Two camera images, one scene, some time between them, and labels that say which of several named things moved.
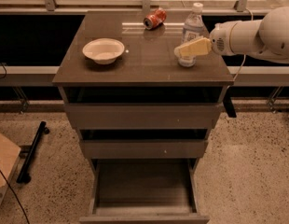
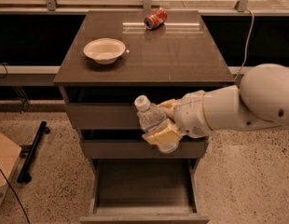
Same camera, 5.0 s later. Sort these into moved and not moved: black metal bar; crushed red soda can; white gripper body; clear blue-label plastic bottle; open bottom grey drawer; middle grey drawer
Moved: clear blue-label plastic bottle; white gripper body
Not moved: black metal bar; crushed red soda can; open bottom grey drawer; middle grey drawer
